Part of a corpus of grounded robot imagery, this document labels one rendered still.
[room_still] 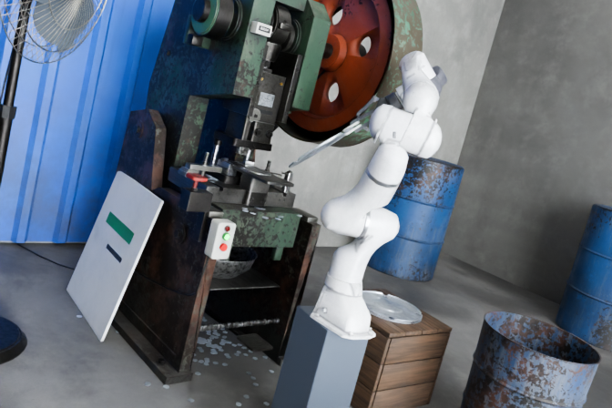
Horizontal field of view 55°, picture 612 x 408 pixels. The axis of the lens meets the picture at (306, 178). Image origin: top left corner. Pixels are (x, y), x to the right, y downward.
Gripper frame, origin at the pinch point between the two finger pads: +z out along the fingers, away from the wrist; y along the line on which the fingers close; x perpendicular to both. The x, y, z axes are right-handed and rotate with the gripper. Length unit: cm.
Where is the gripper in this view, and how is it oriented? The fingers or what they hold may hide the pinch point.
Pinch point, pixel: (351, 127)
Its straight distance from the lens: 223.6
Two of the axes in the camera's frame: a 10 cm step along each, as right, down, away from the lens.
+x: -2.0, 0.9, -9.8
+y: -5.0, -8.6, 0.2
